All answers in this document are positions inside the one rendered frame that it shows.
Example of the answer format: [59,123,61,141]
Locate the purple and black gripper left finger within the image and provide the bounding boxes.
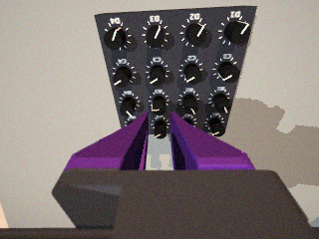
[63,113,149,171]

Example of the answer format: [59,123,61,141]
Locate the dark grey knob box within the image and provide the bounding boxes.
[95,6,257,138]

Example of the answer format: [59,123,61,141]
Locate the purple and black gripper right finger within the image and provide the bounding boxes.
[170,112,256,170]

